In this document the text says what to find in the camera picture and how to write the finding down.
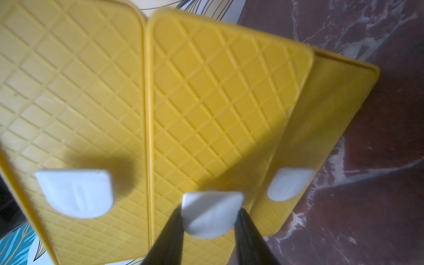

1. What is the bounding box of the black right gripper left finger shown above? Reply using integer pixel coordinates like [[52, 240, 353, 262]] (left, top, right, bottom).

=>
[[141, 206, 184, 265]]

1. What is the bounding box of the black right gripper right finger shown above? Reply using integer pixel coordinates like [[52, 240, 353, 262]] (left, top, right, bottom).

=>
[[234, 208, 279, 265]]

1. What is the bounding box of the yellow drawer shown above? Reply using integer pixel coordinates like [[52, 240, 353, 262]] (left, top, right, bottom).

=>
[[145, 8, 315, 265], [1, 1, 150, 265], [250, 49, 380, 236]]

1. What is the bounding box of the yellow top drawer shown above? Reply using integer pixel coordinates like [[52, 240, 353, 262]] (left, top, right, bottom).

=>
[[1, 1, 150, 265]]

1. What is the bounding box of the yellow bottom drawer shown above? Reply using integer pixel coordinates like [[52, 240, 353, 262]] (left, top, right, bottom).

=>
[[250, 49, 380, 236]]

